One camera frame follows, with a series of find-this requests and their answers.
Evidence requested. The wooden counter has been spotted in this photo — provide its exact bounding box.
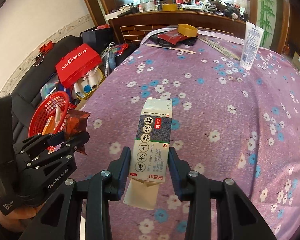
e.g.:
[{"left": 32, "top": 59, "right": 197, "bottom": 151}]
[{"left": 109, "top": 10, "right": 245, "bottom": 45}]

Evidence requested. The person's left hand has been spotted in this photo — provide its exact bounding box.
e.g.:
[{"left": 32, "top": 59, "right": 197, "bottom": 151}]
[{"left": 0, "top": 204, "right": 44, "bottom": 232}]

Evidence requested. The white blue medicine carton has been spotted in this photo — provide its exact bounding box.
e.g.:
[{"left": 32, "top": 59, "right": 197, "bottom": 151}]
[{"left": 123, "top": 98, "right": 173, "bottom": 210}]

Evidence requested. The metal pot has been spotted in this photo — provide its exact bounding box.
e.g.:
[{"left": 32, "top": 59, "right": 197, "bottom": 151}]
[{"left": 140, "top": 0, "right": 155, "bottom": 11}]

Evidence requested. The white lotion tube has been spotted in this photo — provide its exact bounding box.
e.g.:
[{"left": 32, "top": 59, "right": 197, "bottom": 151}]
[{"left": 239, "top": 22, "right": 264, "bottom": 71}]

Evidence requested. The purple floral tablecloth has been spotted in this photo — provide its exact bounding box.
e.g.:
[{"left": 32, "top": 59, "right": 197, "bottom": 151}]
[{"left": 73, "top": 41, "right": 300, "bottom": 239}]

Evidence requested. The yellow plastic container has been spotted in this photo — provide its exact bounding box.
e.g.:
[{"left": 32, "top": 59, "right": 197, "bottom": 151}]
[{"left": 178, "top": 24, "right": 198, "bottom": 37}]

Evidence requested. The dark red wallet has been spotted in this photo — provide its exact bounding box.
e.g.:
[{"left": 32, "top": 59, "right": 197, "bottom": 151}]
[{"left": 157, "top": 29, "right": 189, "bottom": 46}]

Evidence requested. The wooden chopstick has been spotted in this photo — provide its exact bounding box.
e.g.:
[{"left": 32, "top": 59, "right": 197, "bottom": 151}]
[{"left": 145, "top": 43, "right": 196, "bottom": 54}]

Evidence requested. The red paper shopping bag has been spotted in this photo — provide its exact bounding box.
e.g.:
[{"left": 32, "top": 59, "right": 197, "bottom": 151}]
[{"left": 56, "top": 43, "right": 102, "bottom": 88}]

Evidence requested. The yellow box with rolls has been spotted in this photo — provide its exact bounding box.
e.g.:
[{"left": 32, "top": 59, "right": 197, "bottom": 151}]
[{"left": 71, "top": 67, "right": 105, "bottom": 100}]

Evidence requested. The red mesh basket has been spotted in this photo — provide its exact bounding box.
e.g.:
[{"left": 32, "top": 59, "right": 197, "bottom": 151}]
[{"left": 28, "top": 92, "right": 70, "bottom": 137}]

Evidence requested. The orange medicine box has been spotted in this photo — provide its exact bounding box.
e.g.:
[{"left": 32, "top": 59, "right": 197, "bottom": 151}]
[{"left": 42, "top": 116, "right": 55, "bottom": 135}]

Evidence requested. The black leather sofa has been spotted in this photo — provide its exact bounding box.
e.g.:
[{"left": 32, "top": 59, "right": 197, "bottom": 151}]
[{"left": 11, "top": 35, "right": 84, "bottom": 140}]

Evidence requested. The red snack bag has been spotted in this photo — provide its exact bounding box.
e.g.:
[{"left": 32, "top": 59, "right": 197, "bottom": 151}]
[{"left": 47, "top": 109, "right": 91, "bottom": 155}]

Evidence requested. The holographic shopping bag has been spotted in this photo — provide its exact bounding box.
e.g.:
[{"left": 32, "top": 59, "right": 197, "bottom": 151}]
[{"left": 40, "top": 75, "right": 59, "bottom": 100}]

